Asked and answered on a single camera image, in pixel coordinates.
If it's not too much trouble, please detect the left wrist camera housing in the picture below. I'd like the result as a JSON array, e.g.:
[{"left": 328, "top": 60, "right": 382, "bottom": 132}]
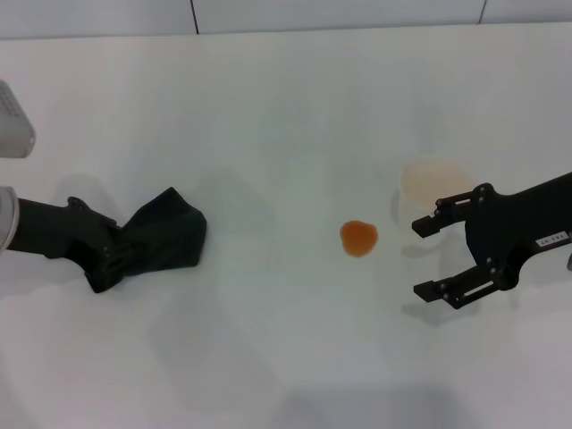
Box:
[{"left": 0, "top": 80, "right": 37, "bottom": 159}]

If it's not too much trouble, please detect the orange-brown liquid stain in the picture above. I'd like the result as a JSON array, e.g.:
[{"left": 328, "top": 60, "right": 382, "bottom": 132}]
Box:
[{"left": 339, "top": 219, "right": 381, "bottom": 259}]

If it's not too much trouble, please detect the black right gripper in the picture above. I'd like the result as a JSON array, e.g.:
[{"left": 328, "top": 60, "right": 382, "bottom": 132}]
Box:
[{"left": 410, "top": 171, "right": 572, "bottom": 311}]

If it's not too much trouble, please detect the dark cloth rag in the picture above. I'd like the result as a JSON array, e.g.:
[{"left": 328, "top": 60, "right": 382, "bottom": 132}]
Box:
[{"left": 84, "top": 186, "right": 209, "bottom": 295}]

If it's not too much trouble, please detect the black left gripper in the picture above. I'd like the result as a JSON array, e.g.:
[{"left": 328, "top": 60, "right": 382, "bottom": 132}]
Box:
[{"left": 7, "top": 195, "right": 129, "bottom": 276}]

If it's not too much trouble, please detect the white paper cup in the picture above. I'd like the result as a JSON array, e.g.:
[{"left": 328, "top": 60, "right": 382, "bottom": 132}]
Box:
[{"left": 391, "top": 155, "right": 475, "bottom": 252}]

